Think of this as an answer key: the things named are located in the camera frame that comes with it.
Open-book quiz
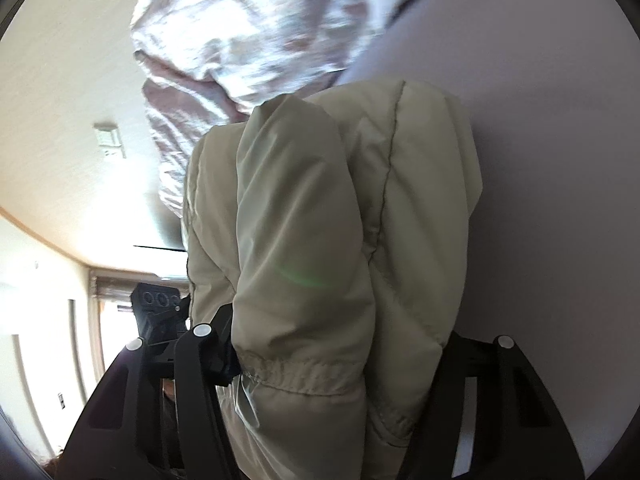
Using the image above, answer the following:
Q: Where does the white puffer jacket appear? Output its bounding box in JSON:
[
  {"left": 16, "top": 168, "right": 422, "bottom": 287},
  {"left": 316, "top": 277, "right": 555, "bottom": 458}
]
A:
[{"left": 181, "top": 77, "right": 484, "bottom": 480}]

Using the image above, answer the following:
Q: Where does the dark headboard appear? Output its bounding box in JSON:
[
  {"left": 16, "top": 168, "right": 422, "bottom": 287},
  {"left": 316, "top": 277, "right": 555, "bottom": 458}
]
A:
[{"left": 133, "top": 200, "right": 190, "bottom": 281}]

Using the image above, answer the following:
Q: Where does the pink floral duvet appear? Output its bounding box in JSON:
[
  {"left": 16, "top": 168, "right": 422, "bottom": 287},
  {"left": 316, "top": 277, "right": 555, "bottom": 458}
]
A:
[{"left": 129, "top": 0, "right": 482, "bottom": 221}]

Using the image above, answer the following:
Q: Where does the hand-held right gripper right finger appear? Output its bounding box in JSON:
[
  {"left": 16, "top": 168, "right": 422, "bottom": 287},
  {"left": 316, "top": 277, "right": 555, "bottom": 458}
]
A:
[{"left": 400, "top": 332, "right": 586, "bottom": 480}]

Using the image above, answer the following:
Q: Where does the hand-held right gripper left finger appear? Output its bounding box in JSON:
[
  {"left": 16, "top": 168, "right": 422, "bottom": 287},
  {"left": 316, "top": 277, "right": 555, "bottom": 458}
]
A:
[{"left": 60, "top": 304, "right": 242, "bottom": 480}]

